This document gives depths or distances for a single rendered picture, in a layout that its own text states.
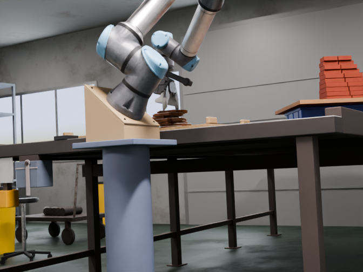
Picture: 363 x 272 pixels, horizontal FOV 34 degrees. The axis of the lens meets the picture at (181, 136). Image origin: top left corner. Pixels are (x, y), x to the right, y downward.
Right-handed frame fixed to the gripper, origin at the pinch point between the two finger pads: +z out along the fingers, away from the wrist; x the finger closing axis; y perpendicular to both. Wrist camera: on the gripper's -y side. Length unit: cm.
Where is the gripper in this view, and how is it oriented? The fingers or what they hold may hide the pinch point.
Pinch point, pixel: (172, 111)
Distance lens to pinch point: 258.9
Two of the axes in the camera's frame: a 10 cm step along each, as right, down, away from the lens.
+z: 0.5, 10.0, -0.6
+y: -9.2, 0.6, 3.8
